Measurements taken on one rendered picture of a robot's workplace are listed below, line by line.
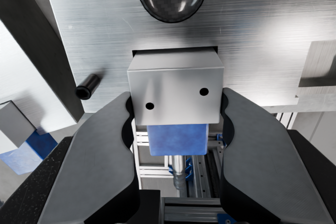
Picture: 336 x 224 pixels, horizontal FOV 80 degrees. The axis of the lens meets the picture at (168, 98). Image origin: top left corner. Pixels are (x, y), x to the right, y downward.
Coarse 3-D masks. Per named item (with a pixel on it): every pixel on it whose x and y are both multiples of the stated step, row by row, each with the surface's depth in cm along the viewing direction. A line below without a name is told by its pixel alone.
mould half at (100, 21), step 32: (64, 0) 11; (96, 0) 11; (128, 0) 11; (224, 0) 11; (256, 0) 11; (288, 0) 11; (320, 0) 11; (64, 32) 12; (96, 32) 12; (128, 32) 12; (160, 32) 12; (192, 32) 12; (224, 32) 12; (256, 32) 12; (288, 32) 12; (320, 32) 12; (96, 64) 13; (128, 64) 13; (224, 64) 13; (256, 64) 13; (288, 64) 13; (96, 96) 14; (256, 96) 14; (288, 96) 14
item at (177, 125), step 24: (168, 48) 13; (192, 48) 13; (144, 72) 10; (168, 72) 10; (192, 72) 10; (216, 72) 10; (144, 96) 11; (168, 96) 11; (192, 96) 11; (216, 96) 11; (144, 120) 12; (168, 120) 12; (192, 120) 12; (216, 120) 12; (168, 144) 15; (192, 144) 14
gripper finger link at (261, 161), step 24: (240, 96) 11; (240, 120) 9; (264, 120) 9; (240, 144) 8; (264, 144) 7; (288, 144) 7; (240, 168) 7; (264, 168) 7; (288, 168) 6; (240, 192) 6; (264, 192) 6; (288, 192) 6; (312, 192) 6; (240, 216) 6; (264, 216) 6; (288, 216) 5; (312, 216) 5
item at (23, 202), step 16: (64, 144) 8; (48, 160) 7; (32, 176) 7; (48, 176) 7; (16, 192) 6; (32, 192) 6; (48, 192) 6; (0, 208) 6; (16, 208) 6; (32, 208) 6
